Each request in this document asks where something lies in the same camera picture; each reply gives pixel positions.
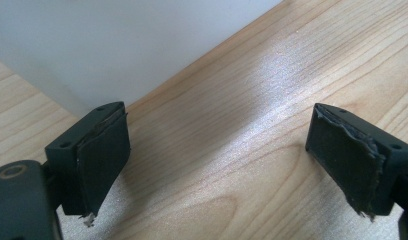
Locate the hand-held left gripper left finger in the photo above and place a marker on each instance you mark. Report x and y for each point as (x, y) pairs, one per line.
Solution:
(92, 160)

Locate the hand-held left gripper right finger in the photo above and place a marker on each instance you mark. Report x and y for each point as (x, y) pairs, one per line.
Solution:
(352, 156)

